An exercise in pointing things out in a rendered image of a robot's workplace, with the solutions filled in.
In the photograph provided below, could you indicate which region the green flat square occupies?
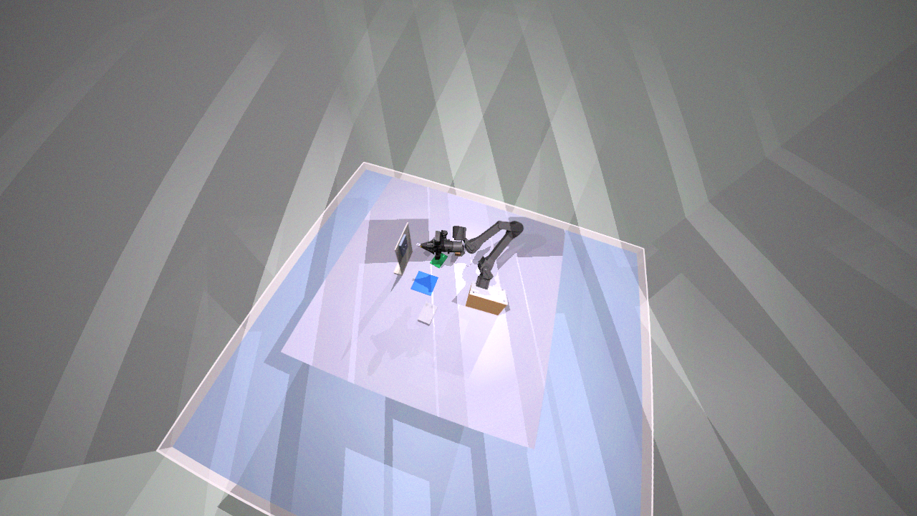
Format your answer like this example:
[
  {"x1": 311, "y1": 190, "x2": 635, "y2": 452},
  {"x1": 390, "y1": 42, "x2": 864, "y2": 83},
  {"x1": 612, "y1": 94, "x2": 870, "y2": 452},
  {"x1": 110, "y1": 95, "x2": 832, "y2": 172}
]
[{"x1": 430, "y1": 253, "x2": 448, "y2": 268}]

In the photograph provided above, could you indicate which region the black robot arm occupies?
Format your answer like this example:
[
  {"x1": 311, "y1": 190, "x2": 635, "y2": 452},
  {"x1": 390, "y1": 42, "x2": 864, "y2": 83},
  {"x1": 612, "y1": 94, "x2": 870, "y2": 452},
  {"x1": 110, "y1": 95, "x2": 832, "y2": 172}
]
[{"x1": 452, "y1": 221, "x2": 524, "y2": 290}]

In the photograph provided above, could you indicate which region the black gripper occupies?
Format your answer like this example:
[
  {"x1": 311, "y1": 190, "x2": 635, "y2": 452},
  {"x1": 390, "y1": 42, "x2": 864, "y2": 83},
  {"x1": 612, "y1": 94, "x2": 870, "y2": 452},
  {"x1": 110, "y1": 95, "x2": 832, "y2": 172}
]
[{"x1": 421, "y1": 231, "x2": 452, "y2": 260}]

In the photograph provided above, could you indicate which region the blue square mat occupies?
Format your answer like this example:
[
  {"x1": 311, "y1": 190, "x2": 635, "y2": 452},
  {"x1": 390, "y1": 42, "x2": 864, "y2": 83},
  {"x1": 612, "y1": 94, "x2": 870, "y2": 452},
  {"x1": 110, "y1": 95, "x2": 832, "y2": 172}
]
[{"x1": 411, "y1": 271, "x2": 438, "y2": 296}]

